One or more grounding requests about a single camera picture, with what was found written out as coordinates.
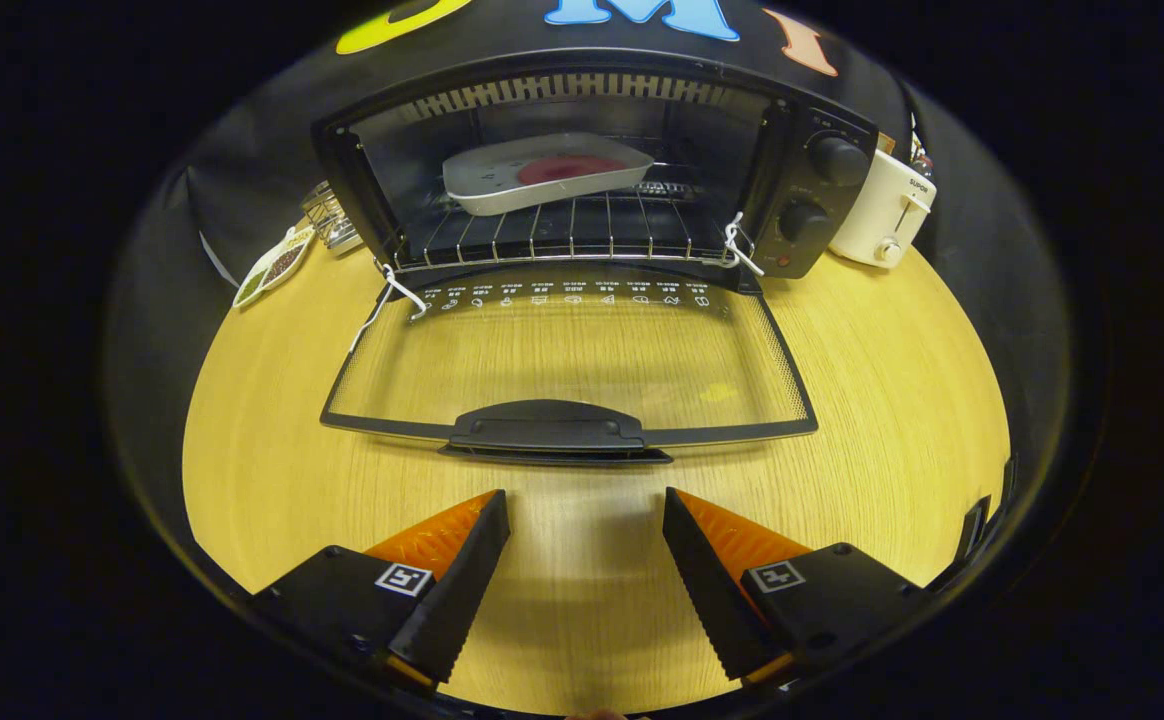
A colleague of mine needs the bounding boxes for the white divided seasoning dish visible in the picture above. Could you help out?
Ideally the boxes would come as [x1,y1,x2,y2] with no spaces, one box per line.
[232,225,316,309]

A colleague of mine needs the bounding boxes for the metal wire basket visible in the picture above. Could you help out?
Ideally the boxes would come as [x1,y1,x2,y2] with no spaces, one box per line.
[300,180,363,253]

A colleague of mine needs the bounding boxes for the white square plate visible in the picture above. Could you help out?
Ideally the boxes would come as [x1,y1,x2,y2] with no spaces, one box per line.
[442,132,655,217]

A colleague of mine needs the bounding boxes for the white string tie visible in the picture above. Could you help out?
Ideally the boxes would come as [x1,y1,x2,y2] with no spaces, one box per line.
[347,262,430,353]
[722,211,765,278]

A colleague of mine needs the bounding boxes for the black toaster oven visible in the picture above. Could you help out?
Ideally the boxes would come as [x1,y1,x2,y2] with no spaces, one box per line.
[310,48,881,466]

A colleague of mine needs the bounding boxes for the white pop-up toaster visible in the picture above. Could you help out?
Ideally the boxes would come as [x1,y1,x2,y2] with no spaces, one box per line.
[829,148,938,269]

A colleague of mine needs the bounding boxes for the metal wire oven rack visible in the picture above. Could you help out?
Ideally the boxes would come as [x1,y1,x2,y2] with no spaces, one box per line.
[387,180,743,273]

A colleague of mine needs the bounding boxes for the pink round food slice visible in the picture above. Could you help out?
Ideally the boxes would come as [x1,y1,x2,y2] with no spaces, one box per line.
[517,154,628,187]

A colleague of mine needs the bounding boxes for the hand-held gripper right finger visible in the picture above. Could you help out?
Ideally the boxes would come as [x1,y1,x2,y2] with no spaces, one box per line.
[662,487,928,691]

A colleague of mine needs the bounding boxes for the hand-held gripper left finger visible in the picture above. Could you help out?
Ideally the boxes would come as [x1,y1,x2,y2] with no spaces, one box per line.
[247,488,511,691]

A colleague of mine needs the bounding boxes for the black office chair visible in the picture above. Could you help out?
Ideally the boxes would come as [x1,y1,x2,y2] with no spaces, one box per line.
[947,455,1018,591]

